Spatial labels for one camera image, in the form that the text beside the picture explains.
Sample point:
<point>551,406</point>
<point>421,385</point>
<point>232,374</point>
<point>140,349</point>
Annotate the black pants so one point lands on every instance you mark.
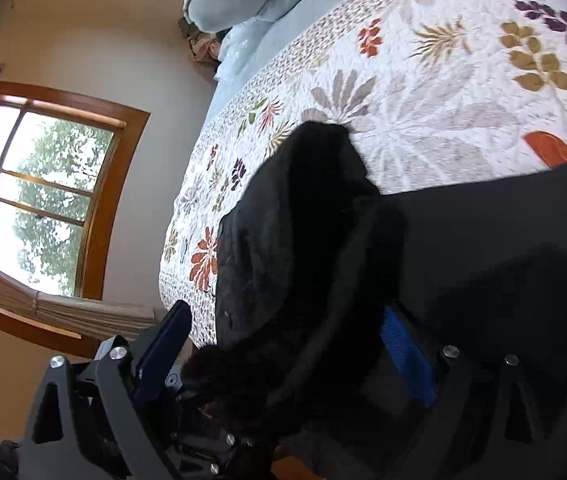
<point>310,258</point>

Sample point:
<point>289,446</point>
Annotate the floral quilted bedspread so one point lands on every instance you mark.
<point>435,92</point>

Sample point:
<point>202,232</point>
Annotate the pile of clothes in corner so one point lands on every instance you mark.
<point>204,46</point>

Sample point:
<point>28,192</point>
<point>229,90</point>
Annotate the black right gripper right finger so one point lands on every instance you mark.
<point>485,403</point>

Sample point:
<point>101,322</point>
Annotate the beige window blind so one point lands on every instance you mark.
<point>94,318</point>

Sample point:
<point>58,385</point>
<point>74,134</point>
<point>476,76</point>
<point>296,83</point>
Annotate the wooden framed window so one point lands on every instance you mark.
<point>64,159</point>

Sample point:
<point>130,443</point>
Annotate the light blue bed sheet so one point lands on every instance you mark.
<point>267,42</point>

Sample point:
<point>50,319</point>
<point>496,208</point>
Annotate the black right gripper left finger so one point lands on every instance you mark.
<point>88,420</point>

